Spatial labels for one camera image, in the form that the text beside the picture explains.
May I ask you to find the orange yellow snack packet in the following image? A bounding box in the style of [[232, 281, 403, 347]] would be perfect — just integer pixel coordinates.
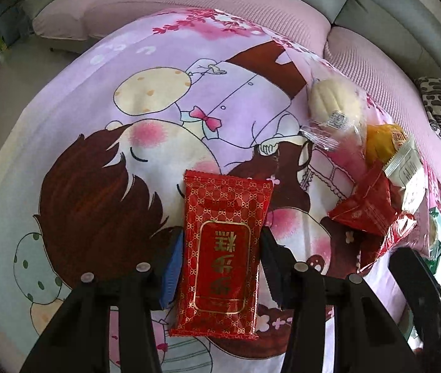
[[365, 123, 410, 168]]

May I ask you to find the red striped snack packet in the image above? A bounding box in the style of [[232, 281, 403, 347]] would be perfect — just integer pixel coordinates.
[[358, 212, 418, 273]]

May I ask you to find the printed cartoon blanket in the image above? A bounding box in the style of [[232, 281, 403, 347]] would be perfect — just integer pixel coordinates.
[[0, 7, 441, 373]]

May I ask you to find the cream bun clear wrapper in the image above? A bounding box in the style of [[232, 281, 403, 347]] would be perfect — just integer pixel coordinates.
[[299, 77, 369, 153]]

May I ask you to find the red gold patterned snack packet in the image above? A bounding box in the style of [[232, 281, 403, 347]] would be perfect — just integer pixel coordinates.
[[168, 169, 275, 339]]

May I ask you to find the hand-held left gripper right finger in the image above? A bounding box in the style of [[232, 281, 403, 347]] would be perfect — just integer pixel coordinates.
[[258, 227, 415, 373]]

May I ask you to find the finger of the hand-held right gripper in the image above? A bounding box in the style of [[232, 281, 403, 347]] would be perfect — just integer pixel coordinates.
[[388, 246, 441, 355]]

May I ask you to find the grey sofa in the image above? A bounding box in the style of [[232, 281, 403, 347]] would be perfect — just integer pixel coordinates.
[[109, 0, 441, 98]]

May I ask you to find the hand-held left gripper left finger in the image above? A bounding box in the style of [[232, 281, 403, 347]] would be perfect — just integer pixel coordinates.
[[18, 228, 184, 373]]

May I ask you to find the blue box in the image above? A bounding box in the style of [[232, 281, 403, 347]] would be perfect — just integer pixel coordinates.
[[0, 5, 24, 48]]

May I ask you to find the green white snack packet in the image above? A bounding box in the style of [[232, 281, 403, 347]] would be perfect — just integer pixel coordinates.
[[426, 208, 441, 273]]

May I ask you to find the plain red snack packet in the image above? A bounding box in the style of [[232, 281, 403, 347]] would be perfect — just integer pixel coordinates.
[[327, 160, 400, 237]]

